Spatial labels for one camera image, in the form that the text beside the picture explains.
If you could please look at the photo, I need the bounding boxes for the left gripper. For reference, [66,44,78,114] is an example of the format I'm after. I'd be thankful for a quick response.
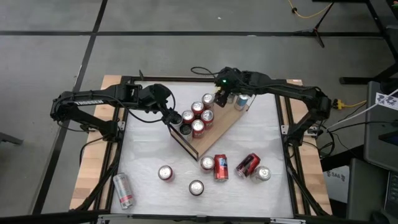
[138,83,183,126]

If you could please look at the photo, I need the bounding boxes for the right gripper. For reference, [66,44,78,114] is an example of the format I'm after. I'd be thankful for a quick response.
[213,67,249,108]

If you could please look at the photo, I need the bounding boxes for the black-topped soda can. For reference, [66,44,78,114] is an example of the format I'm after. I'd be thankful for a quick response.
[170,113,185,129]
[179,123,193,142]

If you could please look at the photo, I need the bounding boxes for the red Fanta strawberry can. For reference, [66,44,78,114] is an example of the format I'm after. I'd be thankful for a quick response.
[157,164,175,183]
[190,101,205,121]
[181,109,195,125]
[213,153,229,182]
[191,119,206,139]

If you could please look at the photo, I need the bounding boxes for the red black Coca-Cola can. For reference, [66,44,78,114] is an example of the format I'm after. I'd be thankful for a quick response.
[235,152,262,180]
[188,179,205,197]

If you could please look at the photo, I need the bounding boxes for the silver soda can red print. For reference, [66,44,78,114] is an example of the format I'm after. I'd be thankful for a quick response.
[250,165,272,184]

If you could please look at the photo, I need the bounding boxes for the silver soda can red band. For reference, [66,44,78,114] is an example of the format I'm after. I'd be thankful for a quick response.
[112,172,135,210]

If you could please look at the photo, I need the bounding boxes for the wooden tray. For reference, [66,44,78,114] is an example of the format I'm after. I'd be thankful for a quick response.
[165,90,259,162]

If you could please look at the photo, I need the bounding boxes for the white table cover sheet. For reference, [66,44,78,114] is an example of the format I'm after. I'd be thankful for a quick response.
[110,80,295,218]

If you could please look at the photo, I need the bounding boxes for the black tripod stand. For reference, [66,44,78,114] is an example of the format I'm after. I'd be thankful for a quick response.
[294,1,336,49]

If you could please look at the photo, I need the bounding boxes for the white printed box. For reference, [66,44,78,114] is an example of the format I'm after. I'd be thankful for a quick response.
[323,169,351,205]

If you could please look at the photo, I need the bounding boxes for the black horizontal beam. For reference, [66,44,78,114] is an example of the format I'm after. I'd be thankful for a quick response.
[0,211,103,224]

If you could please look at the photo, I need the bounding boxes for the black furniture foot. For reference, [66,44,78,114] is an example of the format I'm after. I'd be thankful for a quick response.
[0,131,24,146]

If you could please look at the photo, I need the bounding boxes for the white paper tag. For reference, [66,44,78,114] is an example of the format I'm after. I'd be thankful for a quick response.
[375,91,398,111]

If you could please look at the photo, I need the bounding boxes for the dark grey cabinet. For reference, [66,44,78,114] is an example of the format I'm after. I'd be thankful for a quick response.
[345,157,398,224]

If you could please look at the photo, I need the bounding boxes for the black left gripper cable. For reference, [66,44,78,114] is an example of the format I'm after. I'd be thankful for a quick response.
[123,90,177,124]

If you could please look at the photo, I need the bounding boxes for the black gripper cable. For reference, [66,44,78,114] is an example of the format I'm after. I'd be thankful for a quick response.
[190,66,218,77]
[123,90,177,124]

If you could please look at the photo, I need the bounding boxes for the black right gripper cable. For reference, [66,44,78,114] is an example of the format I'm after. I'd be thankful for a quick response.
[190,66,218,77]

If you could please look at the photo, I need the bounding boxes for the black aluminium table frame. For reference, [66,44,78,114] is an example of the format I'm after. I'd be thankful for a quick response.
[70,74,333,218]

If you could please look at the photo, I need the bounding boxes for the aluminium front rail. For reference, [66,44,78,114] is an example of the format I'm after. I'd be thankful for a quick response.
[98,213,307,224]

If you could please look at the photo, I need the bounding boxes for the yellow plug cable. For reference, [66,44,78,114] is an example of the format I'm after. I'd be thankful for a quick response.
[334,98,368,110]

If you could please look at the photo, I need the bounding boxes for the yellow floor cable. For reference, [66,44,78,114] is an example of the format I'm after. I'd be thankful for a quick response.
[287,0,334,19]

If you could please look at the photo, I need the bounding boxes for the white cable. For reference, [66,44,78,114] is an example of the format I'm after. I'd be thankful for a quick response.
[325,89,398,131]

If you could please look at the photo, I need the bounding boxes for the black desk frame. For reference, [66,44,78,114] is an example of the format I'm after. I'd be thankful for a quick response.
[338,0,398,85]

